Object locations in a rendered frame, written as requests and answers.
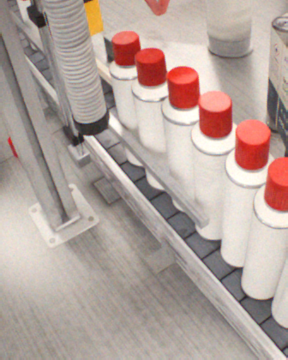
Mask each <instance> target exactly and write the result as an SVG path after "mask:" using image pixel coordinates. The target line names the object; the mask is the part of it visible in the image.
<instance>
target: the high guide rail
mask: <svg viewBox="0 0 288 360"><path fill-rule="evenodd" d="M10 11H11V9H10ZM11 14H12V17H13V19H14V21H15V25H18V27H19V30H20V31H21V33H23V35H24V36H25V37H26V38H27V39H28V41H29V42H31V43H32V45H33V46H35V47H36V50H37V51H39V52H40V53H41V55H42V56H43V57H44V58H45V59H47V58H46V55H45V52H44V50H45V49H44V48H43V46H42V43H41V41H40V40H39V39H38V38H37V36H36V35H35V34H34V33H32V31H31V30H30V29H28V28H27V26H26V25H24V23H23V21H21V20H20V19H19V18H18V17H17V16H16V15H15V14H14V13H13V12H12V11H11ZM109 114H110V120H109V125H108V128H109V130H110V131H111V132H112V133H113V134H114V135H115V136H116V137H117V138H118V140H120V142H122V144H124V146H126V148H127V149H128V150H129V151H130V152H131V153H132V155H133V154H134V156H135V157H136V159H137V160H138V161H139V162H140V163H141V164H142V165H143V166H144V168H146V170H147V171H148V172H149V173H150V174H151V175H152V176H153V177H154V180H155V181H156V182H158V183H159V184H160V185H161V186H162V187H163V188H164V190H165V191H166V193H167V194H168V195H169V196H171V197H172V198H173V200H174V201H175V202H176V203H177V204H178V205H179V206H180V207H181V208H182V209H183V210H184V212H185V213H186V214H187V215H188V216H189V217H190V218H191V220H192V221H193V222H194V223H195V224H196V225H197V226H198V227H199V228H200V229H202V228H203V227H205V226H207V225H208V224H209V222H210V218H209V216H208V215H207V214H206V213H205V212H204V211H203V210H202V209H201V208H200V207H199V206H198V205H197V204H196V203H195V201H194V200H193V199H192V198H191V197H190V196H189V194H188V193H187V192H185V191H184V190H183V189H182V188H181V187H180V186H179V184H178V183H177V182H176V181H175V180H174V178H173V177H172V176H171V175H169V174H168V173H167V172H166V171H165V170H164V169H163V168H162V165H161V164H160V163H159V162H158V161H156V160H155V159H154V158H153V157H152V156H151V154H150V153H149V152H148V151H147V150H146V149H144V147H143V146H142V145H141V144H140V143H139V142H138V140H136V138H134V136H132V135H131V134H130V133H129V132H128V130H126V128H124V126H122V124H121V123H120V122H119V121H118V120H117V119H116V118H115V117H114V116H112V114H111V113H110V112H109Z"/></svg>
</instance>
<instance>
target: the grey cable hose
mask: <svg viewBox="0 0 288 360"><path fill-rule="evenodd" d="M43 4H44V8H45V14H46V16H47V19H48V24H49V25H50V29H51V35H52V38H53V42H54V45H55V48H56V53H57V56H58V62H59V64H60V67H61V70H62V71H61V73H62V74H63V79H64V82H65V83H64V85H65V87H66V90H67V94H68V96H69V103H70V106H71V110H72V112H73V115H72V120H73V123H74V126H75V129H76V130H77V131H78V132H79V133H80V134H81V135H84V136H94V135H96V134H100V133H102V132H103V131H105V130H106V129H107V127H108V125H109V120H110V114H109V110H108V108H107V105H106V104H105V100H104V99H105V96H104V94H103V89H102V86H101V83H100V78H99V72H98V65H97V62H96V58H95V55H94V48H93V42H92V39H91V35H90V34H91V32H90V30H89V26H88V22H87V13H86V11H85V7H84V6H85V5H84V2H83V0H43Z"/></svg>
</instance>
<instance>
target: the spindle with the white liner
mask: <svg viewBox="0 0 288 360"><path fill-rule="evenodd" d="M252 1H253V0H206V5H207V35H208V40H207V48H208V49H209V50H210V51H212V52H213V53H215V54H217V55H220V56H222V57H241V56H244V55H247V54H249V52H250V51H252V49H253V46H252V41H251V40H250V38H251V37H252V35H253V34H252V29H251V26H252V20H251V19H252V8H251V7H252Z"/></svg>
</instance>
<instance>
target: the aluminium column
mask: <svg viewBox="0 0 288 360"><path fill-rule="evenodd" d="M17 31H18V30H17V29H16V26H15V21H14V19H13V17H12V14H11V11H10V9H9V4H8V2H7V0H0V113H1V117H2V119H3V121H4V125H5V126H6V128H7V130H8V132H9V136H10V138H11V140H12V144H13V146H14V148H15V150H16V152H17V156H18V158H19V160H20V162H21V164H22V166H23V168H24V172H25V173H26V175H27V179H28V181H29V182H30V184H31V186H32V188H33V191H34V193H35V194H36V196H37V198H38V200H39V203H40V205H41V206H42V209H43V211H44V213H45V216H46V217H47V218H48V220H49V221H50V223H51V225H52V227H53V228H54V230H55V231H58V230H60V229H61V228H63V227H64V226H66V225H70V224H71V223H73V222H75V221H76V220H78V219H79V218H80V215H79V213H78V210H77V207H76V204H75V200H74V198H73V196H72V194H71V191H70V188H69V184H68V181H67V179H66V176H65V174H64V172H63V168H62V165H61V162H60V160H59V158H58V155H57V151H56V149H55V147H54V144H53V142H52V139H51V138H52V137H51V133H50V131H49V129H48V126H47V124H46V119H45V115H44V113H43V111H42V106H41V104H40V101H39V98H38V94H37V91H36V89H35V85H34V83H33V77H32V75H31V73H30V68H29V67H28V64H27V59H26V57H25V52H24V50H23V48H22V44H21V42H20V36H19V35H18V32H17Z"/></svg>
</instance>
